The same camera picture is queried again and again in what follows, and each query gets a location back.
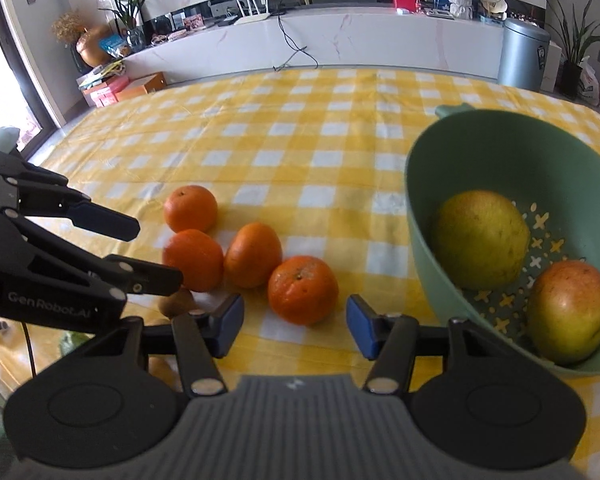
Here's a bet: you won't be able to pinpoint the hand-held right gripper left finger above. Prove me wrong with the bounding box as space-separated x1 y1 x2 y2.
100 292 246 397

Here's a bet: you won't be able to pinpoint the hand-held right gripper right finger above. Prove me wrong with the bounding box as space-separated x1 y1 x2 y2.
346 295 501 396

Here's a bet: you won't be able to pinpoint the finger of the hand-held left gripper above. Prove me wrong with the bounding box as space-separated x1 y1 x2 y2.
5 207 183 320
10 160 141 242

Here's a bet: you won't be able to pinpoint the brown kiwi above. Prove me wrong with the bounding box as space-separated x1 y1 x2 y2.
159 287 198 319

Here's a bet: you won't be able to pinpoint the orange tangerine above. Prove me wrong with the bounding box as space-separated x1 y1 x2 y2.
223 222 283 289
163 185 219 234
267 255 340 326
162 229 225 293

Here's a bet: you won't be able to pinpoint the green colander bowl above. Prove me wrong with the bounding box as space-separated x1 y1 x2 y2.
405 102 600 377

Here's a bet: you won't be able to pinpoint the pink cardboard box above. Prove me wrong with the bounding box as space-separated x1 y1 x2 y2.
89 76 131 107

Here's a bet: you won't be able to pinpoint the orange cardboard box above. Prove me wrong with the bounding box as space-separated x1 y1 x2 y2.
115 72 167 102

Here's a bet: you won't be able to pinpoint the gold vase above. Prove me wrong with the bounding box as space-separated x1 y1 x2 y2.
76 25 113 68

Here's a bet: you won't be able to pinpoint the yellow checked tablecloth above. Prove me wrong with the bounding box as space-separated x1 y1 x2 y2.
0 67 600 480

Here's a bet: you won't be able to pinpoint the dried flowers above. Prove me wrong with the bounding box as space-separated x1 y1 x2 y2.
51 10 86 45

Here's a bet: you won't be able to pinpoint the red green mango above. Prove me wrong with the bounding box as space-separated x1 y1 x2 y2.
526 260 600 366

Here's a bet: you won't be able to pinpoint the green plant in glass vase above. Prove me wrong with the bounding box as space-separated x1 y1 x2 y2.
98 0 151 53

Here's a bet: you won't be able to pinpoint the white router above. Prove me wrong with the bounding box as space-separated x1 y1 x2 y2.
234 0 272 26

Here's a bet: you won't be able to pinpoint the white marble console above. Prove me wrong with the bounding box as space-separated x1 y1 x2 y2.
122 2 511 84

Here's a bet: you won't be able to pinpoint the grey pedal trash can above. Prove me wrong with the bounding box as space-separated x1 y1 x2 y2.
497 18 551 92

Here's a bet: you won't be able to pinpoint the white box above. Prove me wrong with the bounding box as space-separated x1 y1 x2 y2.
542 40 563 93

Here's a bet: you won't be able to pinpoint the white plastic bag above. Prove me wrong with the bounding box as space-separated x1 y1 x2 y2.
577 57 600 106

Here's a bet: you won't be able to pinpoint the potted plant in black pot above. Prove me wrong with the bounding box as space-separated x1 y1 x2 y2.
535 0 600 100

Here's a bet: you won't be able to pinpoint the black cable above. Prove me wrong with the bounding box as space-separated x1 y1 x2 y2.
274 12 321 72

